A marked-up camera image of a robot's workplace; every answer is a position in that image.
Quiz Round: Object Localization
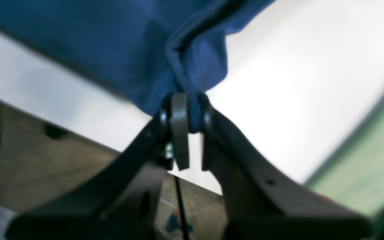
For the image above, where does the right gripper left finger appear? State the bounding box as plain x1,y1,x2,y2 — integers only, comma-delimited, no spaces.
5,93,189,240

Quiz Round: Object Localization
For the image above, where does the grey-green fabric curtain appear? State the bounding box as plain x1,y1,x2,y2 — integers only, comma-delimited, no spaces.
308,104,384,220

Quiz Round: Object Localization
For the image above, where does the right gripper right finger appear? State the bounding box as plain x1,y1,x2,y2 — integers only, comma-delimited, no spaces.
199,94,373,240

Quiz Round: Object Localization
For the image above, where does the dark blue t-shirt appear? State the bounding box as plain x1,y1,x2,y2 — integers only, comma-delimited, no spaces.
0,0,273,133

